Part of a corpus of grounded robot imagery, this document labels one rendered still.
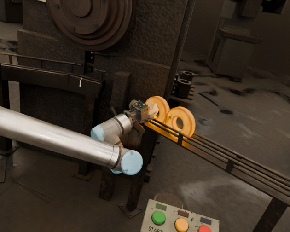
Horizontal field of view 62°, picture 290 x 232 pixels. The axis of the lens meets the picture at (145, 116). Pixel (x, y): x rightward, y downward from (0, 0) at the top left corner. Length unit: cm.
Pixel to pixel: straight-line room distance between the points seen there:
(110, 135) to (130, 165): 18
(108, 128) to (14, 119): 37
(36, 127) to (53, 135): 6
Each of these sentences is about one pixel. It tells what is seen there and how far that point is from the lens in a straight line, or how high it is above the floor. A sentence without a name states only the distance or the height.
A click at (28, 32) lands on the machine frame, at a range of 170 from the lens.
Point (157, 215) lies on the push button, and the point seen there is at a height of 61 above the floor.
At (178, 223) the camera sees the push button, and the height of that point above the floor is 61.
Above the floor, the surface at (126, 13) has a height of 111.
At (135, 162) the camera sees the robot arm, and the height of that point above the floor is 67.
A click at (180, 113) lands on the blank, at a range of 110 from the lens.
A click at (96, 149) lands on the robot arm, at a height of 71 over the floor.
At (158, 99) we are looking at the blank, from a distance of 118.
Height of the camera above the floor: 122
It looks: 26 degrees down
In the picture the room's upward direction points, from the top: 13 degrees clockwise
